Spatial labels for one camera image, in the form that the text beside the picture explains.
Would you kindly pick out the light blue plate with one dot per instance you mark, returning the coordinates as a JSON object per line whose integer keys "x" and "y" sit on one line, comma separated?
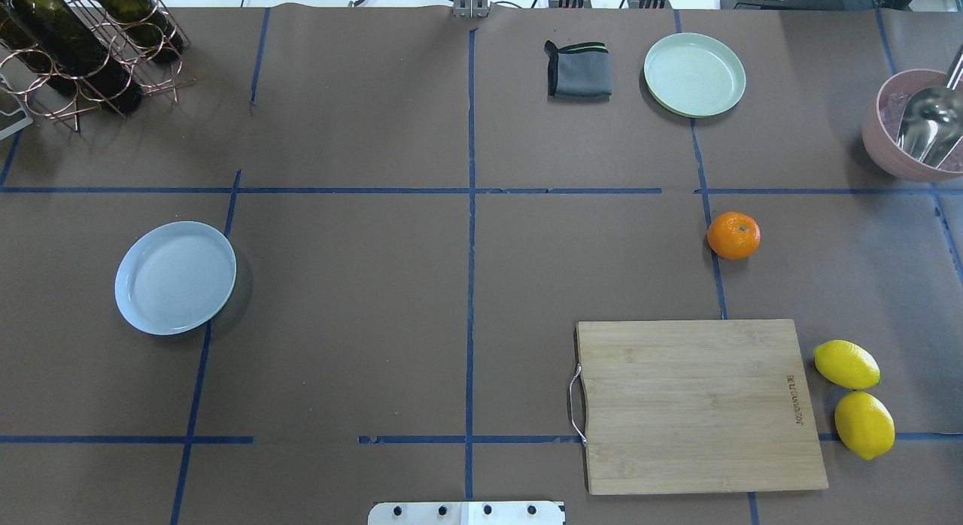
{"x": 175, "y": 278}

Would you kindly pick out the light green plate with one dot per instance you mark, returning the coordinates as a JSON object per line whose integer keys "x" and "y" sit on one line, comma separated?
{"x": 694, "y": 75}

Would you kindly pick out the grey folded cloth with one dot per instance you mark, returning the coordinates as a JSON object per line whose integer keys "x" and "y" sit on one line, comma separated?
{"x": 581, "y": 71}

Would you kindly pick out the orange fruit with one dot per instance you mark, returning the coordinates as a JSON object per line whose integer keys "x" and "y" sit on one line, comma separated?
{"x": 734, "y": 235}

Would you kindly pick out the wooden cutting board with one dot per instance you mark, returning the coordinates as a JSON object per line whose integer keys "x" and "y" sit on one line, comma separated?
{"x": 696, "y": 406}

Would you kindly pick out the yellow lemon upper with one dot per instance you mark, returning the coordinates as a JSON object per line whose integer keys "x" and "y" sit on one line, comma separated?
{"x": 847, "y": 364}

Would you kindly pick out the yellow lemon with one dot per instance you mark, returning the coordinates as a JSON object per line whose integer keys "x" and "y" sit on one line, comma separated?
{"x": 847, "y": 364}
{"x": 864, "y": 425}

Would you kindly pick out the pink bowl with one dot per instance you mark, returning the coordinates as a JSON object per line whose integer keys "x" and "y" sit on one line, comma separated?
{"x": 883, "y": 119}

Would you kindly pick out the yellow lemon lower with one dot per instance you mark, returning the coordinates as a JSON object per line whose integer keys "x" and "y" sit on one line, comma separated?
{"x": 864, "y": 425}

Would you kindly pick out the metal scoop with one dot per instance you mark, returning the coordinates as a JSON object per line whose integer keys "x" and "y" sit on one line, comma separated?
{"x": 931, "y": 124}

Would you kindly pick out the dark green wine bottle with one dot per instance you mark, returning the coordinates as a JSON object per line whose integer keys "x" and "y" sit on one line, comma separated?
{"x": 77, "y": 52}

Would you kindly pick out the aluminium frame post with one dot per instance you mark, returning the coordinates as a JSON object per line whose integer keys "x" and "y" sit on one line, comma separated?
{"x": 471, "y": 8}

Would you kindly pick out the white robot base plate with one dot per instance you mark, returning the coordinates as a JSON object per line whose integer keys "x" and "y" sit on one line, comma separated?
{"x": 469, "y": 512}

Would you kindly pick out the copper wire bottle rack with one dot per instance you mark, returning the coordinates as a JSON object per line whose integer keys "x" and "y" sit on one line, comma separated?
{"x": 31, "y": 80}

